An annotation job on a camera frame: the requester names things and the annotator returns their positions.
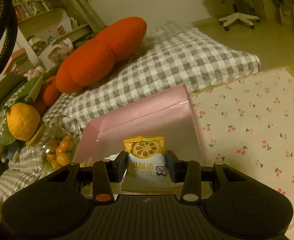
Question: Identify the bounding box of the small orange plush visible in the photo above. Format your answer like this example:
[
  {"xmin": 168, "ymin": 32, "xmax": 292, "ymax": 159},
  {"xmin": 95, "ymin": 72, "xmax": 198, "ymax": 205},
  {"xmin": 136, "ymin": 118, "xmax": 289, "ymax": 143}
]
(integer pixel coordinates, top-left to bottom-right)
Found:
[{"xmin": 35, "ymin": 76, "xmax": 60, "ymax": 116}]

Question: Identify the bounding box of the wooden bookshelf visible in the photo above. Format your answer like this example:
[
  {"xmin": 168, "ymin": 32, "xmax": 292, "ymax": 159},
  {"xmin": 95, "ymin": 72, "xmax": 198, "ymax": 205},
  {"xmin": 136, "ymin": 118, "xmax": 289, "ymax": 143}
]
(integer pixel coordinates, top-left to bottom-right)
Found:
[{"xmin": 12, "ymin": 0, "xmax": 93, "ymax": 59}]

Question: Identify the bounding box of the red carrot plush pillow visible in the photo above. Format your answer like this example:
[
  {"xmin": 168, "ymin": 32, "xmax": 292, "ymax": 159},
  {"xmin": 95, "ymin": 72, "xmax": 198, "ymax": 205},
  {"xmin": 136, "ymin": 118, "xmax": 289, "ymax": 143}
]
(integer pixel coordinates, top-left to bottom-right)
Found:
[{"xmin": 56, "ymin": 17, "xmax": 147, "ymax": 94}]

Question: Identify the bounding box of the pink cardboard box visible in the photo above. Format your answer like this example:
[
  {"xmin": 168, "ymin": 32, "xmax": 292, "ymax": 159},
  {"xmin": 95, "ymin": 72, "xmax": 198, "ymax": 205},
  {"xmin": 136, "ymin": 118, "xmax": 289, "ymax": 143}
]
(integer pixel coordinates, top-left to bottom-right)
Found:
[{"xmin": 73, "ymin": 85, "xmax": 207, "ymax": 165}]

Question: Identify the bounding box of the cherry print tablecloth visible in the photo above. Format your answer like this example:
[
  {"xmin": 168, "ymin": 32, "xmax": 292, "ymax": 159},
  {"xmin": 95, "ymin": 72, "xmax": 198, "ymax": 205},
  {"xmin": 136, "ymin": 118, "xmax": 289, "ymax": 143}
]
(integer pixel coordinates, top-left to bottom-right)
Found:
[{"xmin": 191, "ymin": 69, "xmax": 294, "ymax": 239}]

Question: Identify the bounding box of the glass jar with kumquats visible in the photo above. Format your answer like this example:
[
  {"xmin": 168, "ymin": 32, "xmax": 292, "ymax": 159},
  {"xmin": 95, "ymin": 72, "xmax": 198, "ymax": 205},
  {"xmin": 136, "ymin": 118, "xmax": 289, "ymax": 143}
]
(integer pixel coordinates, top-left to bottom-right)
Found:
[{"xmin": 26, "ymin": 115, "xmax": 82, "ymax": 178}]

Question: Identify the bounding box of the grey checkered cushion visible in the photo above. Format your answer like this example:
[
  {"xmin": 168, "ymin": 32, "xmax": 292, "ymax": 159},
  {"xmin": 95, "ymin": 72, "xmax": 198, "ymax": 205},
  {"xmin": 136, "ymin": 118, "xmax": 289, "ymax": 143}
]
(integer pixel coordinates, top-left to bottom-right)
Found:
[{"xmin": 0, "ymin": 21, "xmax": 261, "ymax": 203}]

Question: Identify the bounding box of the yellow white biscuit packet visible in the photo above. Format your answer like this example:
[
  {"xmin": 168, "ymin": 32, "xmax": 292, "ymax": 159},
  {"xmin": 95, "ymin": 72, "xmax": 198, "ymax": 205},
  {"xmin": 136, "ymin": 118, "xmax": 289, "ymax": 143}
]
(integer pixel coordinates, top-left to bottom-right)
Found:
[{"xmin": 122, "ymin": 136, "xmax": 172, "ymax": 194}]

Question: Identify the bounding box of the green patterned pillow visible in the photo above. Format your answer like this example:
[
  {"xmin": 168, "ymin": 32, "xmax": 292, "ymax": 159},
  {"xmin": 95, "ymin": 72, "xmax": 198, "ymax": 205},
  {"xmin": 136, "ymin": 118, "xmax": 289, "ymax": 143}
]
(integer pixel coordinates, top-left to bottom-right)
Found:
[{"xmin": 0, "ymin": 74, "xmax": 44, "ymax": 158}]

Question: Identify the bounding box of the large yellow citrus fruit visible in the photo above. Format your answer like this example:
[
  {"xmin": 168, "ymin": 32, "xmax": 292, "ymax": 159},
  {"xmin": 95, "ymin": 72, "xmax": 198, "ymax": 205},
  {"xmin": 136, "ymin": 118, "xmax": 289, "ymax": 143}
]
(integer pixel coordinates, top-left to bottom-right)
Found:
[{"xmin": 6, "ymin": 102, "xmax": 41, "ymax": 141}]

